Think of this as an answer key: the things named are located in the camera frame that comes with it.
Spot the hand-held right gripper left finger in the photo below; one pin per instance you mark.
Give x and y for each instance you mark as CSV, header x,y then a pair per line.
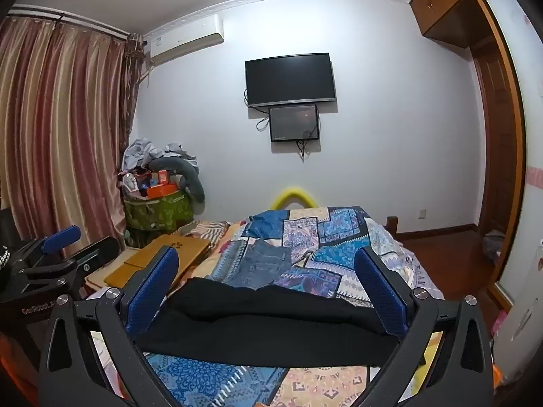
x,y
150,292

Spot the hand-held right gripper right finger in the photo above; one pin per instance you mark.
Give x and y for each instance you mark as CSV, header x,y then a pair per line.
x,y
382,292

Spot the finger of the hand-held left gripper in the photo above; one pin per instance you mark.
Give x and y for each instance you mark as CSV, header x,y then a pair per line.
x,y
99,249
63,237

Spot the black pants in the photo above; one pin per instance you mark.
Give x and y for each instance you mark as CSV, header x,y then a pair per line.
x,y
263,318

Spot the tan wooden board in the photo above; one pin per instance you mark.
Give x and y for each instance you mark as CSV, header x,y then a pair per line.
x,y
169,254

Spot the green patterned bag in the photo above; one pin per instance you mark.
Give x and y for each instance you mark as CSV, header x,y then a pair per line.
x,y
157,214

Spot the blue patchwork printed blanket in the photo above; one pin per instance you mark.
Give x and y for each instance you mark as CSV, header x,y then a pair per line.
x,y
322,254

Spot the orange box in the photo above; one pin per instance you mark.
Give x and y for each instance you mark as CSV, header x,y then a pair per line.
x,y
161,190

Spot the wooden baseboard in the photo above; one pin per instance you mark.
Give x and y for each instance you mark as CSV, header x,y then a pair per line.
x,y
441,231

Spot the striped bed sheet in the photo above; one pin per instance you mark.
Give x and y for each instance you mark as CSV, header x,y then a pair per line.
x,y
208,228

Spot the pink striped curtain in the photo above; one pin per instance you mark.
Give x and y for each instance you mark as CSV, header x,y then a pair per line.
x,y
63,135

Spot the pile of grey clothes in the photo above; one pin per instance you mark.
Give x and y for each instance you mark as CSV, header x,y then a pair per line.
x,y
144,150

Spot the grey cloth on floor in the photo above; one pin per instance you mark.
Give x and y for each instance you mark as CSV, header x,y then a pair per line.
x,y
493,246

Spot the yellow foam arch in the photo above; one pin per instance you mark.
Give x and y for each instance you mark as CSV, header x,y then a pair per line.
x,y
293,193

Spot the white wardrobe door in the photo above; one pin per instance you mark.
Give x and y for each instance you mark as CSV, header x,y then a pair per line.
x,y
530,135

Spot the curtain rod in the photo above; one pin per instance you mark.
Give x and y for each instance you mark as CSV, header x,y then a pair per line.
x,y
63,19

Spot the white air conditioner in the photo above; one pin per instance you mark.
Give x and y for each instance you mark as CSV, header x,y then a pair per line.
x,y
186,42

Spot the wooden overhead cabinet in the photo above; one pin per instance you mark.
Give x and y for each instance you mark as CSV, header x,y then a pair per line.
x,y
445,4

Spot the wooden bed post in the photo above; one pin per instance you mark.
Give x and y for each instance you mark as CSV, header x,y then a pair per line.
x,y
392,225

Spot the small black wall monitor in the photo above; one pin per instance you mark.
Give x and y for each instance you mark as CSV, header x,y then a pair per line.
x,y
293,123

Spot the black wall television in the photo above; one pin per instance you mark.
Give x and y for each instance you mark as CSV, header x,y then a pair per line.
x,y
290,78

